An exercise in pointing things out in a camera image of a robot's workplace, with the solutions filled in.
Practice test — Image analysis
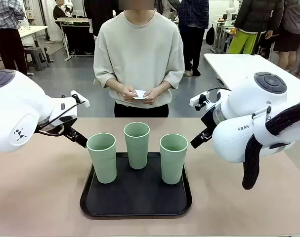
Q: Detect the distant bystander in black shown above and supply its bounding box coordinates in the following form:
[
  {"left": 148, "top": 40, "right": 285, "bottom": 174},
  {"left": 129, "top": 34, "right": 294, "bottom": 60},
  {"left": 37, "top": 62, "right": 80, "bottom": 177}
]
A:
[{"left": 52, "top": 0, "right": 70, "bottom": 19}]

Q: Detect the grey plastic step stool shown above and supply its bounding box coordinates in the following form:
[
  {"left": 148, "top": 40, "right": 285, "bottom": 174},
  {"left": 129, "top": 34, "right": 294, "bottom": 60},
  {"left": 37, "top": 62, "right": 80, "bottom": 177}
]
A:
[{"left": 23, "top": 46, "right": 51, "bottom": 72}]

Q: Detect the black thin pole stand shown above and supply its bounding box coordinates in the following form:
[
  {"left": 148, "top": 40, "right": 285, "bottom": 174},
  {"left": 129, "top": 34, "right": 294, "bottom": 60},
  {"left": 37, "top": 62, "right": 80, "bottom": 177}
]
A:
[{"left": 251, "top": 33, "right": 261, "bottom": 56}]

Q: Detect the large white table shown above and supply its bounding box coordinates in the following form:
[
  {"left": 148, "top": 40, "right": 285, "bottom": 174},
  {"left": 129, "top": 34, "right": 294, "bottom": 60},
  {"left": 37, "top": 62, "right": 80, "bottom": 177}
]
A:
[{"left": 203, "top": 53, "right": 300, "bottom": 91}]

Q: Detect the person's right hand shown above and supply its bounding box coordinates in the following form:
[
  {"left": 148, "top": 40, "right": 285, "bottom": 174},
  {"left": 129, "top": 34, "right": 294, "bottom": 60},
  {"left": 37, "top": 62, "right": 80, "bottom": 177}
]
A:
[{"left": 120, "top": 85, "right": 138, "bottom": 102}]

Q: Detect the black plastic serving tray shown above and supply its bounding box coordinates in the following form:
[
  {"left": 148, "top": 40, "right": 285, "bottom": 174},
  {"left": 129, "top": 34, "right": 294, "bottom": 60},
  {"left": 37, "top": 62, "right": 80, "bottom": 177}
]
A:
[{"left": 80, "top": 152, "right": 193, "bottom": 218}]

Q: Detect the person's left forearm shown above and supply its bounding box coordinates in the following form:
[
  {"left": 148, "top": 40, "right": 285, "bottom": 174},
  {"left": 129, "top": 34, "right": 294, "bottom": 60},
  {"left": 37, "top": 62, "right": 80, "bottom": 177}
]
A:
[{"left": 156, "top": 79, "right": 171, "bottom": 96}]

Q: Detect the black hanging backpack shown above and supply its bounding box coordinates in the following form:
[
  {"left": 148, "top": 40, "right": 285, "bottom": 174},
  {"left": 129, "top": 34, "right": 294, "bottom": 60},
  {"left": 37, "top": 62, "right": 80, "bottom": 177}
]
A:
[{"left": 205, "top": 24, "right": 216, "bottom": 46}]

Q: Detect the bystander with green trousers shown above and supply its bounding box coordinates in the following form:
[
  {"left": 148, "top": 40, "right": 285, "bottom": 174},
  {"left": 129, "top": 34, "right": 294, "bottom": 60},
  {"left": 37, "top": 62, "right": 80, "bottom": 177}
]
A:
[{"left": 227, "top": 0, "right": 284, "bottom": 55}]

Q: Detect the bystander in dark checked shirt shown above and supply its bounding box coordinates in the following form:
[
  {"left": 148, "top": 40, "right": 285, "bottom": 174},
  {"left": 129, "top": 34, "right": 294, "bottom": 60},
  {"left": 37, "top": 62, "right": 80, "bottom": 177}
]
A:
[{"left": 177, "top": 0, "right": 210, "bottom": 77}]

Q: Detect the person in beige shirt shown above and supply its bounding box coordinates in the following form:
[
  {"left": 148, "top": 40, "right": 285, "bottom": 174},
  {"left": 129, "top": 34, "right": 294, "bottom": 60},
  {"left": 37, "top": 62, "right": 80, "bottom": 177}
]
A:
[{"left": 93, "top": 9, "right": 185, "bottom": 118}]

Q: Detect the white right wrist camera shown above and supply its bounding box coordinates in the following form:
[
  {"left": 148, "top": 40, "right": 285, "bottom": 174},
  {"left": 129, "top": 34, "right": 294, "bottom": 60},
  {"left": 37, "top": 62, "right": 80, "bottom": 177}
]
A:
[{"left": 190, "top": 91, "right": 212, "bottom": 111}]

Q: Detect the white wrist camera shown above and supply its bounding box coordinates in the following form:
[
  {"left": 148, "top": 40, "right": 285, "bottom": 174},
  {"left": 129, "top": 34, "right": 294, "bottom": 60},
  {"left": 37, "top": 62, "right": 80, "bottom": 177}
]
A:
[
  {"left": 70, "top": 90, "right": 90, "bottom": 108},
  {"left": 190, "top": 91, "right": 212, "bottom": 111}
]

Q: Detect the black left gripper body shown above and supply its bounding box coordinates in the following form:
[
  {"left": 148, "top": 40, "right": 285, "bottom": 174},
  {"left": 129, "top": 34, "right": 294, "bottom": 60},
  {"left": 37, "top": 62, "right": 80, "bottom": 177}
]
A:
[{"left": 61, "top": 120, "right": 78, "bottom": 140}]

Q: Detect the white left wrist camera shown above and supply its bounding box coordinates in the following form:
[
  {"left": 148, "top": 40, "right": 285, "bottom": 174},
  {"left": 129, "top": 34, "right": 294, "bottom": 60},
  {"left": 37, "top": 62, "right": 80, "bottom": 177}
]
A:
[{"left": 70, "top": 90, "right": 90, "bottom": 108}]

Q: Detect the bystander in plaid shirt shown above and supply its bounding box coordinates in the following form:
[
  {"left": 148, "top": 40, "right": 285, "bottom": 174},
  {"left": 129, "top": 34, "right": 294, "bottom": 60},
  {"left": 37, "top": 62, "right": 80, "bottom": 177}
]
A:
[{"left": 0, "top": 0, "right": 28, "bottom": 76}]

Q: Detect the white background desk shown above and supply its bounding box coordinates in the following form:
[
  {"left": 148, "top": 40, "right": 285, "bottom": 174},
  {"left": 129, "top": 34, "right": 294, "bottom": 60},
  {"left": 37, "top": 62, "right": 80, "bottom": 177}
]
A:
[{"left": 17, "top": 25, "right": 49, "bottom": 47}]

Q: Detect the small white background robot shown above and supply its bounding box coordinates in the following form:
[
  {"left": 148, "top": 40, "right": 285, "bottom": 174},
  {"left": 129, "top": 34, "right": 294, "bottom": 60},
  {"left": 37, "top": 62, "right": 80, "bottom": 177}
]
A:
[{"left": 62, "top": 0, "right": 74, "bottom": 12}]

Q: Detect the person's right forearm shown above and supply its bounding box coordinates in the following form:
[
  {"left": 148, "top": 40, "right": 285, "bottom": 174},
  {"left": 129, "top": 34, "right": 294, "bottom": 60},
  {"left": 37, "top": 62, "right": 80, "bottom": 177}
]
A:
[{"left": 107, "top": 78, "right": 127, "bottom": 96}]

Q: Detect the black framed background desk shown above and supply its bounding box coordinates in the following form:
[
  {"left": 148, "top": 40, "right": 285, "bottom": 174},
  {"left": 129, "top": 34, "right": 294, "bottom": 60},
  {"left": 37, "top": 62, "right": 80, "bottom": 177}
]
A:
[{"left": 55, "top": 17, "right": 96, "bottom": 62}]

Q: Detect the white scalloped paper coaster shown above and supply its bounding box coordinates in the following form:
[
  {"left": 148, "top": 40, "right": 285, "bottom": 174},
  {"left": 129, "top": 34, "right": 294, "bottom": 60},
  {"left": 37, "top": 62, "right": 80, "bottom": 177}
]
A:
[{"left": 132, "top": 89, "right": 147, "bottom": 100}]

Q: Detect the person's left hand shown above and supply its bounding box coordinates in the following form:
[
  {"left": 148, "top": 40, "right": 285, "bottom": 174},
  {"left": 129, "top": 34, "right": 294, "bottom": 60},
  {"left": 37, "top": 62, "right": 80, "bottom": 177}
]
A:
[{"left": 143, "top": 87, "right": 162, "bottom": 106}]

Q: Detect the grey legged background desk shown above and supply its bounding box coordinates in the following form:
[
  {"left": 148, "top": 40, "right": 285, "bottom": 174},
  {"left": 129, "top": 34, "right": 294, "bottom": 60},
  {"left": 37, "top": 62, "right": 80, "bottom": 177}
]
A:
[{"left": 213, "top": 19, "right": 236, "bottom": 54}]

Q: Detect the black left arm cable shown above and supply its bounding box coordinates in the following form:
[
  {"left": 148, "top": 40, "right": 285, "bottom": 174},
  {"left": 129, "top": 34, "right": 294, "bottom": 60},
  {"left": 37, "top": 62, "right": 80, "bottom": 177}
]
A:
[{"left": 37, "top": 102, "right": 81, "bottom": 137}]

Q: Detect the bystander in black clothes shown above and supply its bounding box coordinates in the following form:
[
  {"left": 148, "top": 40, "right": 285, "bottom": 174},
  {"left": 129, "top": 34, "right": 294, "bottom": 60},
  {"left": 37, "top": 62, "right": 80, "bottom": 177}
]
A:
[{"left": 83, "top": 0, "right": 122, "bottom": 37}]

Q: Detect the pale green plastic cup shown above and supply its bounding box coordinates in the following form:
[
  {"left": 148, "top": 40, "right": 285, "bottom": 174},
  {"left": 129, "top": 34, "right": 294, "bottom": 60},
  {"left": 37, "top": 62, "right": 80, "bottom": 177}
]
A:
[
  {"left": 123, "top": 122, "right": 150, "bottom": 170},
  {"left": 159, "top": 133, "right": 189, "bottom": 185},
  {"left": 86, "top": 132, "right": 117, "bottom": 185}
]

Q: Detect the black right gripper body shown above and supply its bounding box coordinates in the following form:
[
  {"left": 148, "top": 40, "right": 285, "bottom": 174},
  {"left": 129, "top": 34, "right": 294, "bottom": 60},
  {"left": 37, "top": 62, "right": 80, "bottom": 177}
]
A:
[{"left": 200, "top": 108, "right": 216, "bottom": 136}]

